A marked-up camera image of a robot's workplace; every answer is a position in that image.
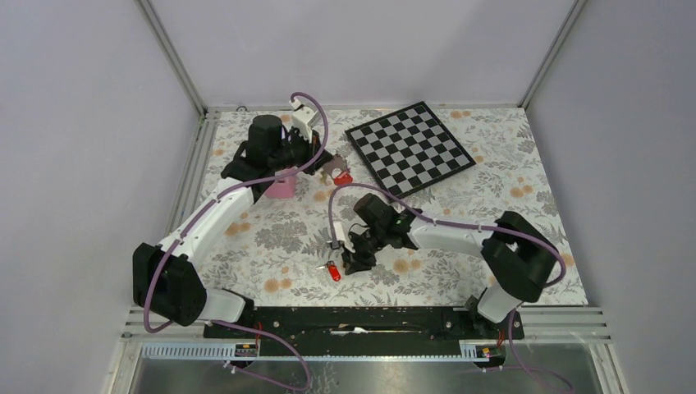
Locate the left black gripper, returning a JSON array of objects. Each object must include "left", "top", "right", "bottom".
[{"left": 270, "top": 126, "right": 334, "bottom": 176}]

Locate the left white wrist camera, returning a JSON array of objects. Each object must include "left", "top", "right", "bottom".
[{"left": 291, "top": 105, "right": 318, "bottom": 143}]

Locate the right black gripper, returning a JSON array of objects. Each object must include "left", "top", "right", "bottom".
[{"left": 342, "top": 224, "right": 388, "bottom": 277}]

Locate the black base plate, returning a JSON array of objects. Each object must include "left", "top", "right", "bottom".
[{"left": 204, "top": 306, "right": 524, "bottom": 357}]

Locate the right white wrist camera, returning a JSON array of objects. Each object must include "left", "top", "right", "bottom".
[{"left": 328, "top": 221, "right": 355, "bottom": 252}]

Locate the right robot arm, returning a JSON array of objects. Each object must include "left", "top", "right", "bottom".
[{"left": 333, "top": 194, "right": 561, "bottom": 338}]

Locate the floral table mat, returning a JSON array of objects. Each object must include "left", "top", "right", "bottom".
[{"left": 198, "top": 108, "right": 587, "bottom": 306}]

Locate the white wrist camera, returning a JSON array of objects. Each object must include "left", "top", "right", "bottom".
[
  {"left": 291, "top": 105, "right": 318, "bottom": 143},
  {"left": 328, "top": 221, "right": 355, "bottom": 252}
]

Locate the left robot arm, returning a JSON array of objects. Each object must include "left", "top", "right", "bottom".
[{"left": 133, "top": 115, "right": 350, "bottom": 337}]

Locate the pink plastic box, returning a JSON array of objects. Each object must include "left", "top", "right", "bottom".
[{"left": 264, "top": 175, "right": 297, "bottom": 199}]

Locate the black grey checkerboard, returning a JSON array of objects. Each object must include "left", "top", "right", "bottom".
[{"left": 346, "top": 101, "right": 475, "bottom": 199}]

